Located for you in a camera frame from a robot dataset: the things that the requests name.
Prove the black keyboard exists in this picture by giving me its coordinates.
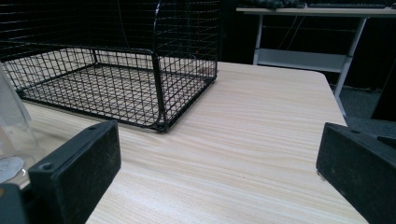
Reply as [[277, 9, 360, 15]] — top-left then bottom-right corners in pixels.
[[306, 2, 387, 9]]

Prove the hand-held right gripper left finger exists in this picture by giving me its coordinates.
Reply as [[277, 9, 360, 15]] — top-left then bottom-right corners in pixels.
[[27, 119, 122, 224]]

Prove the black wire mesh basket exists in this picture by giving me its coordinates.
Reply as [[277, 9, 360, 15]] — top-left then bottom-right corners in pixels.
[[0, 0, 222, 133]]

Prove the clear plastic bottle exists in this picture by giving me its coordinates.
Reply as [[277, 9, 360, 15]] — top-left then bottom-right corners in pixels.
[[0, 62, 43, 185]]

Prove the white metal desk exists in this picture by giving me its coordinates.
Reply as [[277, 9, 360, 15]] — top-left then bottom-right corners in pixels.
[[235, 7, 396, 118]]

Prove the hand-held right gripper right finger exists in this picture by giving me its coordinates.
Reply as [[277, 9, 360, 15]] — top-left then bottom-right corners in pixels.
[[316, 121, 396, 224]]

